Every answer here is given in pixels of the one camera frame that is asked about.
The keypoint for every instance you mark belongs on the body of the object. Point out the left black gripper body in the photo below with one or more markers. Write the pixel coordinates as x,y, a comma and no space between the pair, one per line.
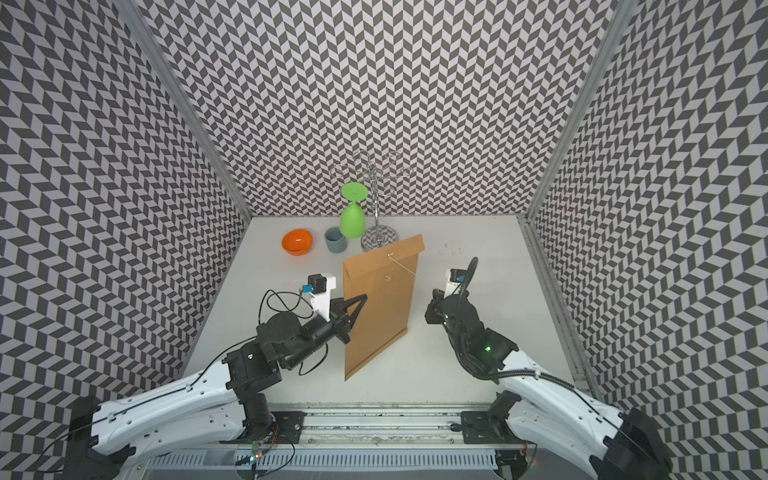
316,333

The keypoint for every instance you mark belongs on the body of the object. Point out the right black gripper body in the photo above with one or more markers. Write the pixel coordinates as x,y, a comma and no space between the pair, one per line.
462,344

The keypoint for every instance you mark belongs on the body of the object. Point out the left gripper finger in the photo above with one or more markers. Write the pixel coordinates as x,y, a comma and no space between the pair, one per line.
352,309
338,312

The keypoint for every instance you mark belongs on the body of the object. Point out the brown kraft file bag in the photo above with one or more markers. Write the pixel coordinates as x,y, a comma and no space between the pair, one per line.
387,276

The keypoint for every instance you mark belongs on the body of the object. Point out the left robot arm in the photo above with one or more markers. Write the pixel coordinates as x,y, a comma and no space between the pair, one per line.
225,402

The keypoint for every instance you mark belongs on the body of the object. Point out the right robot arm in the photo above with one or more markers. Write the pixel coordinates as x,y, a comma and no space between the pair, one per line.
635,452

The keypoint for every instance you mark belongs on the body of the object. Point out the grey-blue cup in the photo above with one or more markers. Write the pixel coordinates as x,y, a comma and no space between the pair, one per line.
335,241

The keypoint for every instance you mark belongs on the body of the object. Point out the orange plastic bowl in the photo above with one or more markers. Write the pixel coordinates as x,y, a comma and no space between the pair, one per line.
297,242

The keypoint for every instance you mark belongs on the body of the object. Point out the chrome glass holder stand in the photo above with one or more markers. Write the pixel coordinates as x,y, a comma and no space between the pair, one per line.
367,172

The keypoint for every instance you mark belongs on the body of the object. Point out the green plastic wine glass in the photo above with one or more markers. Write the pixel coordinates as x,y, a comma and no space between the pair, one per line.
353,218

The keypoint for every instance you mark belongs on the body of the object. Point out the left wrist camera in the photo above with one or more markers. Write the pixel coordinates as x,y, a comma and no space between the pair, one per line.
318,290

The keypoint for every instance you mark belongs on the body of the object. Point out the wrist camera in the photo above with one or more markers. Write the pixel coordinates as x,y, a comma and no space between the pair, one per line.
457,281
318,290

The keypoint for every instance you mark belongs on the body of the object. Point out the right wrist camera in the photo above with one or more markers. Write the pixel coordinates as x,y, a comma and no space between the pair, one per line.
457,281

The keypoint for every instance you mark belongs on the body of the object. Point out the aluminium front rail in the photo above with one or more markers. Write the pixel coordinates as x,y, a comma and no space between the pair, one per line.
382,427

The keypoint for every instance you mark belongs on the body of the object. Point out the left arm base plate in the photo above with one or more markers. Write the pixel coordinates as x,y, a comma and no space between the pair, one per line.
280,427

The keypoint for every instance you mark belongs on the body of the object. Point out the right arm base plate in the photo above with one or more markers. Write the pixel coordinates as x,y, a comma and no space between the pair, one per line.
480,428

